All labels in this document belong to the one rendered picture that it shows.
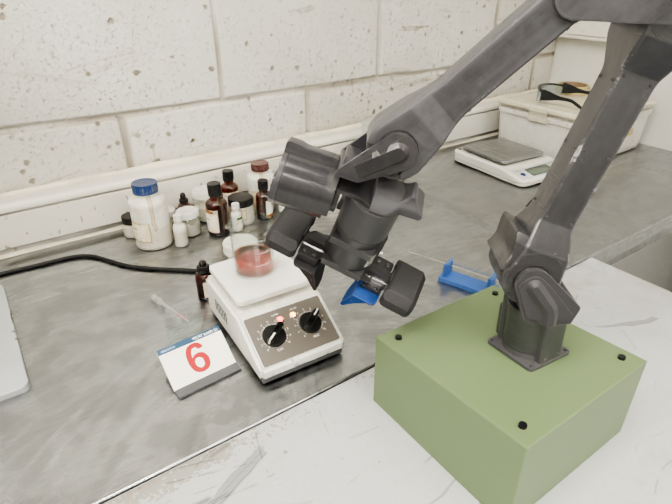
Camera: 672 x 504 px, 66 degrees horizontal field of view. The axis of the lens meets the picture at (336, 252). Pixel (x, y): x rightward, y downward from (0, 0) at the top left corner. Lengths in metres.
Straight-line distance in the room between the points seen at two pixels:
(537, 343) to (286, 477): 0.31
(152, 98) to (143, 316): 0.49
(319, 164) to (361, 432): 0.33
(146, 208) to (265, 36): 0.48
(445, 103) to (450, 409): 0.30
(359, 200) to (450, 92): 0.13
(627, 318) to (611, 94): 0.49
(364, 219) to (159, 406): 0.37
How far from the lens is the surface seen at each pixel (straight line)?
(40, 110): 1.13
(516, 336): 0.60
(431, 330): 0.64
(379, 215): 0.49
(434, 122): 0.48
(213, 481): 0.62
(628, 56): 0.52
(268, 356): 0.70
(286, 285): 0.74
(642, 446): 0.73
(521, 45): 0.49
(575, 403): 0.57
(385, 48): 1.45
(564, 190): 0.53
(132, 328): 0.86
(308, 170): 0.50
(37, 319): 0.94
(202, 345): 0.74
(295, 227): 0.59
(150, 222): 1.04
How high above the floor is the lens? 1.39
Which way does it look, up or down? 29 degrees down
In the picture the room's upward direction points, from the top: straight up
